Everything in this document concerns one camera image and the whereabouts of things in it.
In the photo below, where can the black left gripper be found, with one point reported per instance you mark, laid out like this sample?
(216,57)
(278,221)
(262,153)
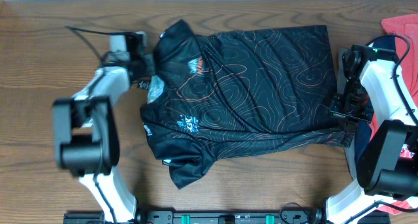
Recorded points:
(147,61)

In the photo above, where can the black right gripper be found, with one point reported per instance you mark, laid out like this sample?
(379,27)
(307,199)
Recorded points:
(336,112)

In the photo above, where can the black orange-patterned jersey shirt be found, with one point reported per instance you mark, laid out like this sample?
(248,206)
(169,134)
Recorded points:
(239,94)

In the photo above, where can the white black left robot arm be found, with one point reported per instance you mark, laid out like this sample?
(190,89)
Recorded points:
(85,135)

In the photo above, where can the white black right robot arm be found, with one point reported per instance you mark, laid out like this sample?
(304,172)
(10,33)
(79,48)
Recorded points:
(373,97)

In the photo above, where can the navy blue garment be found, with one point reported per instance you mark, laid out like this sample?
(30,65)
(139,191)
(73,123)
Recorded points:
(365,131)

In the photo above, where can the red t-shirt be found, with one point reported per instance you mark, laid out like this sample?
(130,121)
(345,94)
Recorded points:
(405,26)

